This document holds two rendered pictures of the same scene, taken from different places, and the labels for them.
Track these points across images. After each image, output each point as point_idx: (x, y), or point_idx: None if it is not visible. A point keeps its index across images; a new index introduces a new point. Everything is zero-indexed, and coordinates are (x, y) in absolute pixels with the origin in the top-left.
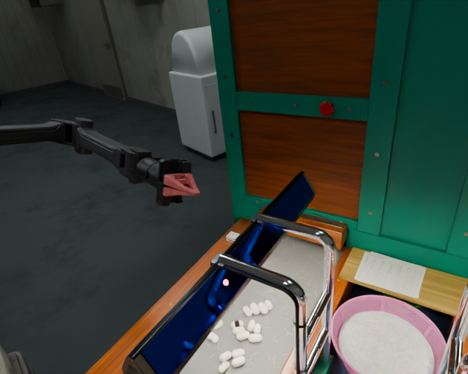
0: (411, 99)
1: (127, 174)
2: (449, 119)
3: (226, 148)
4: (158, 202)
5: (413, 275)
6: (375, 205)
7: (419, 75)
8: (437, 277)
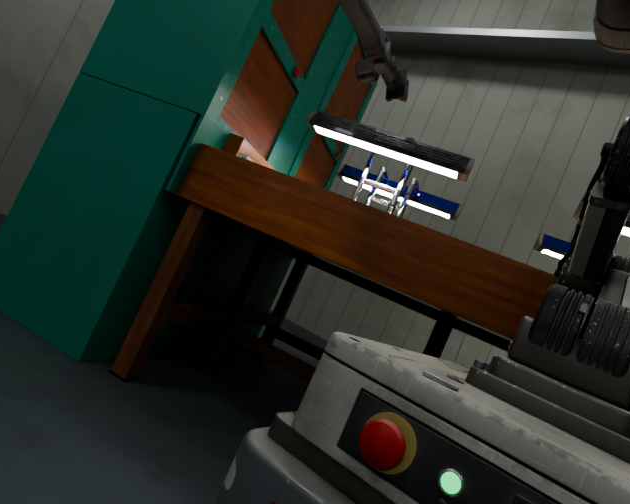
0: (309, 91)
1: (389, 60)
2: (310, 109)
3: (235, 52)
4: (406, 96)
5: None
6: (277, 152)
7: (315, 80)
8: None
